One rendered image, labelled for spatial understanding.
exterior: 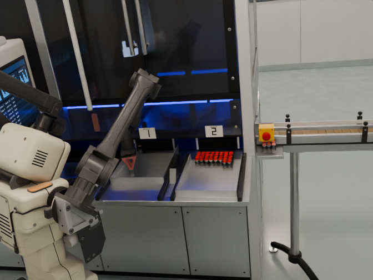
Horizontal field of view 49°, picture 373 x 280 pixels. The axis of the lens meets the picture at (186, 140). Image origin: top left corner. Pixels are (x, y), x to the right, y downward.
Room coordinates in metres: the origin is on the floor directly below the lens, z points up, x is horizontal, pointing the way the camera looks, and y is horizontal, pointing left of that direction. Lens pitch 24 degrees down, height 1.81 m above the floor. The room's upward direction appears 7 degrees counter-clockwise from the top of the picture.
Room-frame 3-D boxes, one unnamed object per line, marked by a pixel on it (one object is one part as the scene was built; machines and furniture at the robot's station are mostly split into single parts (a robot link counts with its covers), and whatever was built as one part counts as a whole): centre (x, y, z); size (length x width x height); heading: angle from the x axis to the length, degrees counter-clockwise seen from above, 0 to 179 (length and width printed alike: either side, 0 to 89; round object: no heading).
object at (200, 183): (1.62, -0.09, 0.90); 0.34 x 0.26 x 0.04; 166
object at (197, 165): (1.70, -0.11, 0.90); 0.18 x 0.02 x 0.05; 76
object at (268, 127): (1.78, -0.39, 0.99); 0.08 x 0.07 x 0.07; 167
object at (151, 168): (1.80, 0.21, 0.90); 0.34 x 0.26 x 0.04; 167
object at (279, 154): (1.82, -0.41, 0.87); 0.14 x 0.13 x 0.02; 167
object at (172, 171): (1.57, 0.09, 0.91); 0.14 x 0.03 x 0.06; 167
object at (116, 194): (1.69, 0.06, 0.87); 0.70 x 0.48 x 0.02; 77
